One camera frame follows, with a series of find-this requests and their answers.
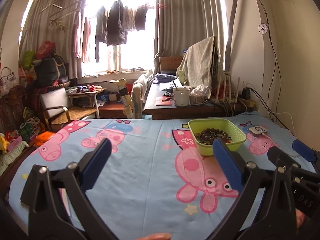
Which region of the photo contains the white wifi router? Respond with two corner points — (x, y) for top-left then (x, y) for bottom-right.
(214, 71), (240, 104)

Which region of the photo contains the dark wooden desk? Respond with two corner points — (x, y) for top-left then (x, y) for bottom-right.
(143, 82), (251, 120)

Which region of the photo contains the dark duffel bag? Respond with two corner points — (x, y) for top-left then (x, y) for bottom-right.
(34, 55), (67, 87)

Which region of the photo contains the red bag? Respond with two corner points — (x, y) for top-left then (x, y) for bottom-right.
(35, 41), (56, 60)

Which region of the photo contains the green plastic basket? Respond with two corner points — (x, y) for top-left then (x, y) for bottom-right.
(188, 119), (246, 157)

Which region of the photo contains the grey curtain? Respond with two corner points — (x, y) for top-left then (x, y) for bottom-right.
(153, 0), (227, 72)

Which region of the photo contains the white portable wifi device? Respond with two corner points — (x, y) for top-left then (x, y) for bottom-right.
(248, 126), (267, 135)

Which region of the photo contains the cloth covered monitor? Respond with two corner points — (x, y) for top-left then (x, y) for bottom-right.
(176, 36), (223, 94)

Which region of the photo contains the right hand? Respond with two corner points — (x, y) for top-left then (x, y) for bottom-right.
(296, 209), (305, 228)

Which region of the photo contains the wooden armchair white cushion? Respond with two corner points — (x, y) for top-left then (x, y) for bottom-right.
(40, 88), (98, 132)

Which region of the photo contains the white enamel pot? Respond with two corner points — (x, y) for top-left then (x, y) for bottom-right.
(174, 87), (190, 107)

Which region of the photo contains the cardboard box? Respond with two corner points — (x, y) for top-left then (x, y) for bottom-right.
(159, 56), (183, 73)

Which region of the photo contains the blue cartoon pig bedsheet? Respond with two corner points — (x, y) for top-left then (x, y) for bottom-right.
(8, 110), (316, 240)

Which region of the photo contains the dark hanging jacket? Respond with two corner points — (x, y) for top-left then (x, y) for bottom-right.
(107, 0), (127, 46)

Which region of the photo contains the small low table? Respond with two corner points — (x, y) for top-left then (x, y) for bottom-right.
(68, 88), (106, 119)

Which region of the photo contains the brown bead bracelet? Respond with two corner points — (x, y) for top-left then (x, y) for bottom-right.
(194, 127), (232, 145)

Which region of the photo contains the white charging cable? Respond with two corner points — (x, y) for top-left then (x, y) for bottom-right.
(261, 110), (298, 156)

